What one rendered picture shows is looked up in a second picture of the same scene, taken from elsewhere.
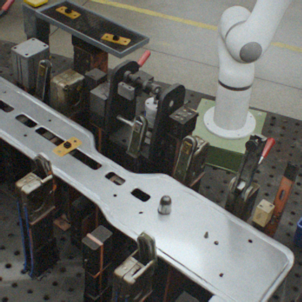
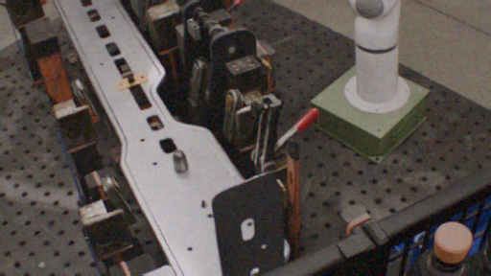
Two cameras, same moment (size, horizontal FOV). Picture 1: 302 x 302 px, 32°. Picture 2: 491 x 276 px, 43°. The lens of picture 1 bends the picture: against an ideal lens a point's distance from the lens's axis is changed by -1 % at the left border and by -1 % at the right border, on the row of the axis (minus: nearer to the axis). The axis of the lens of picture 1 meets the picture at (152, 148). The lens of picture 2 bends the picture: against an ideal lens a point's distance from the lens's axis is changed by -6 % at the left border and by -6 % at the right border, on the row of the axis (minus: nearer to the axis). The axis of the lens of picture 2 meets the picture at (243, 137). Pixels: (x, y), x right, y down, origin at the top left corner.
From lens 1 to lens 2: 72 cm
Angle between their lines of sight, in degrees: 24
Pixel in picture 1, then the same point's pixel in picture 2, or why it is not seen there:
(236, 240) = not seen: hidden behind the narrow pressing
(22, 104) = (120, 32)
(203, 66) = (475, 32)
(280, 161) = (432, 155)
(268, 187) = (395, 183)
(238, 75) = (368, 34)
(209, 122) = (351, 88)
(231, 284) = (193, 261)
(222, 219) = not seen: hidden behind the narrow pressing
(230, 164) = (360, 144)
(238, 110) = (375, 79)
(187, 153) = (229, 109)
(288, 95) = not seen: outside the picture
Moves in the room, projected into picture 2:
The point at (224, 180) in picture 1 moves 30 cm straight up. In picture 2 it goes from (347, 163) to (352, 79)
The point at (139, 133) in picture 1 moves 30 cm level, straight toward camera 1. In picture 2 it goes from (197, 78) to (125, 161)
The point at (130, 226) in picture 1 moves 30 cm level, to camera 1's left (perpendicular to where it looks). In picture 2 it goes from (134, 174) to (39, 133)
